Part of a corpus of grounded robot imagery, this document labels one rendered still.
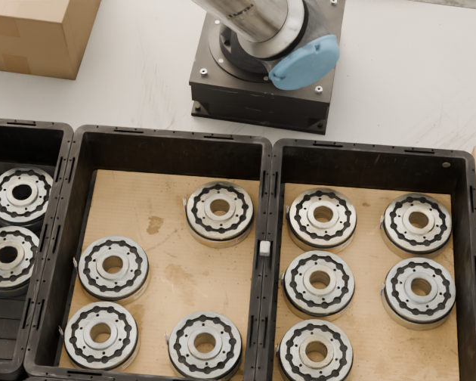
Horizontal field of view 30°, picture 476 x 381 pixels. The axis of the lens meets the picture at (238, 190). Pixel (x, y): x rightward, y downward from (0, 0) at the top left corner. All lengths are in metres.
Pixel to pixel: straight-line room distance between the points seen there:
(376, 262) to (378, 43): 0.56
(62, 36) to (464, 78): 0.75
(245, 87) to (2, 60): 0.47
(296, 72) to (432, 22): 0.53
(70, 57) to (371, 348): 0.77
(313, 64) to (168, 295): 0.41
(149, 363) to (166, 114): 0.55
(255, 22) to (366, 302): 0.44
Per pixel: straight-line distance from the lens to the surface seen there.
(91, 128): 1.38
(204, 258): 1.36
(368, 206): 1.42
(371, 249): 1.38
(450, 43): 1.82
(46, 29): 1.64
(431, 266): 1.35
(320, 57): 1.37
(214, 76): 1.59
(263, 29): 1.31
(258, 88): 1.57
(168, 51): 1.76
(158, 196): 1.42
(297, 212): 1.36
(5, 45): 1.71
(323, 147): 1.35
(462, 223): 1.36
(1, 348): 1.34
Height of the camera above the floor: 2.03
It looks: 58 degrees down
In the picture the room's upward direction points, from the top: straight up
